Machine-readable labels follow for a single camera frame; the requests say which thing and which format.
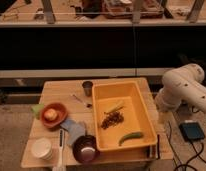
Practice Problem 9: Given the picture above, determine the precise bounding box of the black cable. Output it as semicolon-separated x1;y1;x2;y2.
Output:
165;106;206;171

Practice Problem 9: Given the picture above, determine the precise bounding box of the blue cloth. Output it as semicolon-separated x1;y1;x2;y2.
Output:
60;119;86;146

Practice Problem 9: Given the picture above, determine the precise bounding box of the dark grape bunch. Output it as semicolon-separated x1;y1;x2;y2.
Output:
101;112;124;129

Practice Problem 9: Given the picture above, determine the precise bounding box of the yellow apple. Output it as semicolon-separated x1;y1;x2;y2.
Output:
44;109;58;121

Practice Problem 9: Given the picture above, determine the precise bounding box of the white handled brush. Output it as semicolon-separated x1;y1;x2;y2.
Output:
52;129;66;171

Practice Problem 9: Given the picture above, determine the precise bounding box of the orange plate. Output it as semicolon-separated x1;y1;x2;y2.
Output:
40;103;68;129

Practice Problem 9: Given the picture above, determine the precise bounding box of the purple bowl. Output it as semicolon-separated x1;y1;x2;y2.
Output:
73;135;100;164

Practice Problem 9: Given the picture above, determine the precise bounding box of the green pepper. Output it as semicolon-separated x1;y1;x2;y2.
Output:
118;132;144;146

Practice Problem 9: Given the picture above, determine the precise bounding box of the wooden table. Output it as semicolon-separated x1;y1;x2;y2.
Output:
20;77;175;169

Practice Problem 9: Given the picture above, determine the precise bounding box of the yellow plastic bin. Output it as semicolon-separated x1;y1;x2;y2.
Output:
92;81;157;152

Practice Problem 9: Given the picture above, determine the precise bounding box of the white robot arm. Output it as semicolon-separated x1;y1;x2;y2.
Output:
155;63;206;114

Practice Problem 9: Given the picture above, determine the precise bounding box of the metal spoon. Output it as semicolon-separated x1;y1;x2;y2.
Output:
71;94;92;108

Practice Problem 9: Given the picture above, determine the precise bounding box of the dark metal cup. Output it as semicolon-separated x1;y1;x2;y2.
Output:
82;81;93;97

